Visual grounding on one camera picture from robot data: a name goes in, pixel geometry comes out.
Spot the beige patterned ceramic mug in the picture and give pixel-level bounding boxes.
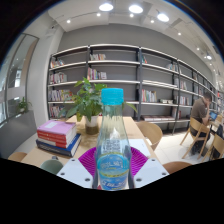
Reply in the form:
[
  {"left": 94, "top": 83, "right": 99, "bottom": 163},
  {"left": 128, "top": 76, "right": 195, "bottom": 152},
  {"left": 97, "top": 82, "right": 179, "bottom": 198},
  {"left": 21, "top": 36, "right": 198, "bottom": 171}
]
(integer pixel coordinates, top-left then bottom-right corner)
[{"left": 40, "top": 159, "right": 64, "bottom": 175}]

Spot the group of wooden chairs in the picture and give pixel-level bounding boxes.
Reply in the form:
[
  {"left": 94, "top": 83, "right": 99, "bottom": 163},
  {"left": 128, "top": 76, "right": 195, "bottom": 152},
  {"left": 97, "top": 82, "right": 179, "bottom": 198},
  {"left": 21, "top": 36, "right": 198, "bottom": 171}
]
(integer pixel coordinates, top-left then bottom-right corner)
[{"left": 179, "top": 114, "right": 224, "bottom": 163}]

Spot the clear bottle with blue cap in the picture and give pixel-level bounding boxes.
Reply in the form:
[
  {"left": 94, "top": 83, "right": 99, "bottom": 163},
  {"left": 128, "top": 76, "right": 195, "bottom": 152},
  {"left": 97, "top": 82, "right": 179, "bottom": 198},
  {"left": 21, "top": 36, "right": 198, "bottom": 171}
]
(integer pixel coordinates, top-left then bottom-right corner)
[{"left": 94, "top": 87, "right": 133, "bottom": 192}]

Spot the red book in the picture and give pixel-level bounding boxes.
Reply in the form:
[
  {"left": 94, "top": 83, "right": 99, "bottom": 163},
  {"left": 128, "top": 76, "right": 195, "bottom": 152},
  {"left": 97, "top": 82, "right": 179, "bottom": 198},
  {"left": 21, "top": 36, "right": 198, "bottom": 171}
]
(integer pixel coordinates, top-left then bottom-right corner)
[{"left": 36, "top": 128, "right": 78, "bottom": 149}]

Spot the small window potted plant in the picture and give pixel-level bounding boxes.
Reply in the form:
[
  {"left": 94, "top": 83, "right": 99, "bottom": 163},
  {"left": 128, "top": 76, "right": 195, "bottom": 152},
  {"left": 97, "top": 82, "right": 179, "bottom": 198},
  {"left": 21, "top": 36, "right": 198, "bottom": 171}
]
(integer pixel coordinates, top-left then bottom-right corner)
[{"left": 15, "top": 97, "right": 33, "bottom": 114}]

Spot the grey wall shelf unit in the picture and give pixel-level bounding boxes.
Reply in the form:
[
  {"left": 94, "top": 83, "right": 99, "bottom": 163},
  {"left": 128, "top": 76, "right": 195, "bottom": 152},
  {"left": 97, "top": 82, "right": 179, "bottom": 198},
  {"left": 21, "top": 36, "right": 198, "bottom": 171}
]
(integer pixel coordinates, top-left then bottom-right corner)
[{"left": 47, "top": 43, "right": 218, "bottom": 134}]

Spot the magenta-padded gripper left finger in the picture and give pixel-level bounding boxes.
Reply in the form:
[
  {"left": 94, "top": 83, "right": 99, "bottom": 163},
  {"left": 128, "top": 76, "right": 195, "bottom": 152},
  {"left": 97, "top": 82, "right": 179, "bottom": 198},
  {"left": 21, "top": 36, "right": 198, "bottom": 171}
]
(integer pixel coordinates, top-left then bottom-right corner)
[{"left": 56, "top": 146, "right": 100, "bottom": 189}]

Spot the person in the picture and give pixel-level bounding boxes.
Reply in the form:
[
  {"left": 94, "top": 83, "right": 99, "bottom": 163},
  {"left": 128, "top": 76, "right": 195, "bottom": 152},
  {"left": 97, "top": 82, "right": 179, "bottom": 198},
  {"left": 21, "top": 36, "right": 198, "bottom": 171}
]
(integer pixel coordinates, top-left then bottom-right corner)
[{"left": 189, "top": 92, "right": 214, "bottom": 156}]

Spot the dark blue book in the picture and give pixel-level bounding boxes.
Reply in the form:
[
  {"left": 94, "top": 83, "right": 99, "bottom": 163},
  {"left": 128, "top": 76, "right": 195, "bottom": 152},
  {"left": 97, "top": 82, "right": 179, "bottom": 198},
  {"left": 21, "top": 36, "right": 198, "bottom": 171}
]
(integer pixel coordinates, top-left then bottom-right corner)
[{"left": 35, "top": 133, "right": 83, "bottom": 158}]

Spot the pink book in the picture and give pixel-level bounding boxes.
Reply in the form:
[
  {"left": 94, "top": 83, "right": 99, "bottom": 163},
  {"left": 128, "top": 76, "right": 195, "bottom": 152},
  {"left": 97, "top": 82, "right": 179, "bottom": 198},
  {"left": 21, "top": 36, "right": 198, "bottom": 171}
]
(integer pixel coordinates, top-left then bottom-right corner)
[{"left": 36, "top": 119, "right": 78, "bottom": 136}]

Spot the green potted plant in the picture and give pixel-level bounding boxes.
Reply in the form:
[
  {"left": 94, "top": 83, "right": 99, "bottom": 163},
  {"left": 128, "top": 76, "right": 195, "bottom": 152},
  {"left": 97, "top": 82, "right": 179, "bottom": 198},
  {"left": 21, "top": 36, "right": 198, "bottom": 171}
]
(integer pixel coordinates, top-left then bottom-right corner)
[{"left": 64, "top": 77, "right": 138, "bottom": 135}]

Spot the group of ceiling lights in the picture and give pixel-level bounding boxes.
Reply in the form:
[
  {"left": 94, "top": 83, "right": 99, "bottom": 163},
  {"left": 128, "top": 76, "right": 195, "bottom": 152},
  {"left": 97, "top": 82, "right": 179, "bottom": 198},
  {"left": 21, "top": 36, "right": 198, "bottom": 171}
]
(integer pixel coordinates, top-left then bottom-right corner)
[{"left": 64, "top": 2, "right": 214, "bottom": 61}]

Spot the laptop computer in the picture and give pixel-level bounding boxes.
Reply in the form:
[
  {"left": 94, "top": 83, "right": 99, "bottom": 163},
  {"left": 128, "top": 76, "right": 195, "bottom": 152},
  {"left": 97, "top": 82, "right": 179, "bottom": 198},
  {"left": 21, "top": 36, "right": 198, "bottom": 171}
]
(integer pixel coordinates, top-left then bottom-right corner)
[{"left": 208, "top": 110, "right": 218, "bottom": 122}]

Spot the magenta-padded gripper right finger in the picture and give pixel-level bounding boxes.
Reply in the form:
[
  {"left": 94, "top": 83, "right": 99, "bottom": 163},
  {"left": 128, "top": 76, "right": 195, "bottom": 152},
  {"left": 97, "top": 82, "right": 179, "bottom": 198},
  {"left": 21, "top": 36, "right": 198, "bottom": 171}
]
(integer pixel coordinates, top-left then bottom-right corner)
[{"left": 128, "top": 146, "right": 170, "bottom": 188}]

